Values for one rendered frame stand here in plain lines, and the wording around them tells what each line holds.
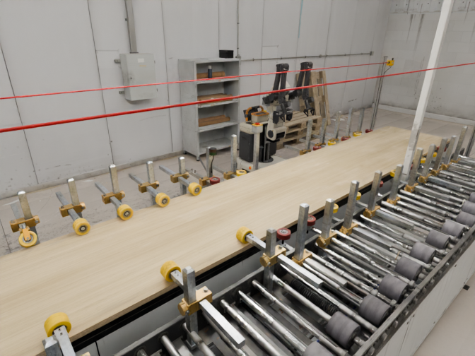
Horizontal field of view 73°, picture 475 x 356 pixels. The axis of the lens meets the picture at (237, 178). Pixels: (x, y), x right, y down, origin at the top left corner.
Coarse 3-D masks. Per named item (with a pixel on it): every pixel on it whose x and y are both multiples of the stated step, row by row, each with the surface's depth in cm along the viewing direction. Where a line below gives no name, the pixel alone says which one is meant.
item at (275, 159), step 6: (276, 156) 469; (240, 162) 452; (246, 162) 446; (252, 162) 445; (264, 162) 445; (270, 162) 446; (276, 162) 446; (240, 168) 454; (246, 168) 444; (252, 168) 434; (258, 168) 428
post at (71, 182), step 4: (68, 180) 186; (72, 180) 187; (68, 184) 187; (72, 184) 187; (72, 188) 188; (72, 192) 189; (76, 192) 190; (72, 196) 190; (76, 196) 191; (72, 200) 190; (76, 200) 192; (76, 204) 193; (80, 212) 196; (80, 216) 197
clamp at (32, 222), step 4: (36, 216) 181; (16, 220) 176; (20, 220) 176; (24, 220) 176; (28, 220) 177; (32, 220) 179; (36, 220) 180; (12, 224) 173; (16, 224) 174; (28, 224) 178; (32, 224) 179; (36, 224) 181; (12, 228) 173; (16, 228) 175
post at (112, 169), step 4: (112, 164) 202; (112, 168) 200; (112, 172) 201; (116, 172) 203; (112, 176) 202; (116, 176) 203; (112, 180) 203; (116, 180) 204; (112, 184) 205; (116, 184) 205; (112, 188) 207; (116, 188) 206; (116, 192) 207; (120, 200) 211; (116, 208) 213; (116, 212) 215
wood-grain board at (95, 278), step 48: (336, 144) 328; (384, 144) 330; (240, 192) 227; (288, 192) 228; (336, 192) 229; (96, 240) 172; (144, 240) 173; (192, 240) 174; (0, 288) 140; (48, 288) 140; (96, 288) 140; (144, 288) 141; (0, 336) 118
